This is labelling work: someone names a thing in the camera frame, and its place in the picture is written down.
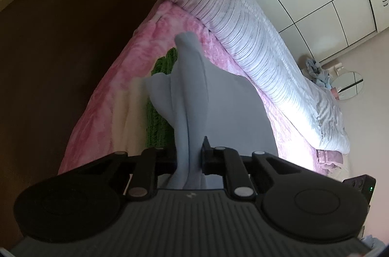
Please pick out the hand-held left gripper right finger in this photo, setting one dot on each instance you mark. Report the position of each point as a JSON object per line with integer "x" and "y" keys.
{"x": 207, "y": 154}

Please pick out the white striped quilt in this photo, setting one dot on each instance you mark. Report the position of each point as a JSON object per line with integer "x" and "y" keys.
{"x": 243, "y": 32}

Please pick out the pink floral blanket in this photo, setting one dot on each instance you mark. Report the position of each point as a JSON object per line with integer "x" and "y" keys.
{"x": 121, "y": 68}

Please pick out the pale blue cloth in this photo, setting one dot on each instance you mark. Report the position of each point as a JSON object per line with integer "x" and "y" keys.
{"x": 373, "y": 244}

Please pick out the green knit cloth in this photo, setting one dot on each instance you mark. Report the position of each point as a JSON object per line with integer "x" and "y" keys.
{"x": 158, "y": 123}

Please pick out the pile of blue clothes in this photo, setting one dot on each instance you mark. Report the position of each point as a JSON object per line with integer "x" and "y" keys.
{"x": 316, "y": 71}

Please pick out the light blue garment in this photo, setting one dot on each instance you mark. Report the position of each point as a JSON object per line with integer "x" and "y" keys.
{"x": 228, "y": 111}

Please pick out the round mirror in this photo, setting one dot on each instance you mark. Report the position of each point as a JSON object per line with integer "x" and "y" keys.
{"x": 346, "y": 84}

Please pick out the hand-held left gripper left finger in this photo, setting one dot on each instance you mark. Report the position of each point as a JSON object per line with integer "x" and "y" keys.
{"x": 165, "y": 160}

